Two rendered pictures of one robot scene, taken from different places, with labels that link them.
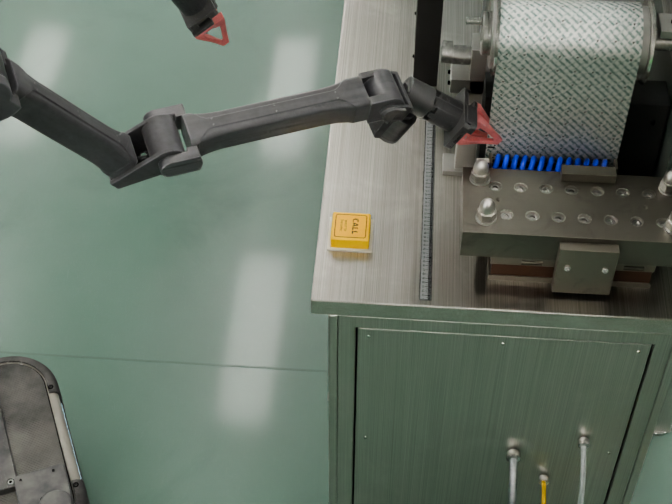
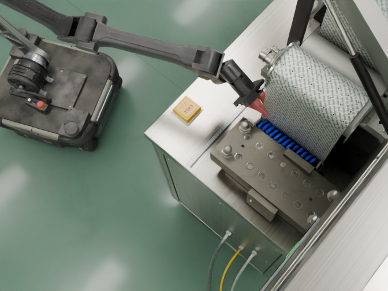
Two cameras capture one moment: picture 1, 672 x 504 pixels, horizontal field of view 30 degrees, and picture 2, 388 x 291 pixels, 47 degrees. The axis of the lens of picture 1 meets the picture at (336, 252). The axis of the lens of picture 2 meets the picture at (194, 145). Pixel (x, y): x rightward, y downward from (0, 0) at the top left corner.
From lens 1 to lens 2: 1.24 m
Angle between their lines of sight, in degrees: 31
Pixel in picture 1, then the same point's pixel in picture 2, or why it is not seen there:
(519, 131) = (277, 118)
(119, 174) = (60, 36)
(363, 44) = (283, 7)
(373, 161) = not seen: hidden behind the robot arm
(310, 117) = (159, 56)
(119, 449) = (135, 110)
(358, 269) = (175, 130)
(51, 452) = (92, 103)
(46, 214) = not seen: outside the picture
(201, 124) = (103, 32)
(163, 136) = (81, 29)
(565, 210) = (268, 174)
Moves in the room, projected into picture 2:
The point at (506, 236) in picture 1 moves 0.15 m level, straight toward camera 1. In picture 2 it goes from (228, 168) to (191, 201)
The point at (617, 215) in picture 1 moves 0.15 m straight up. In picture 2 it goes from (291, 194) to (300, 179)
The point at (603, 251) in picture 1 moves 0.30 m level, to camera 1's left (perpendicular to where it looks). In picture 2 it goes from (267, 208) to (186, 150)
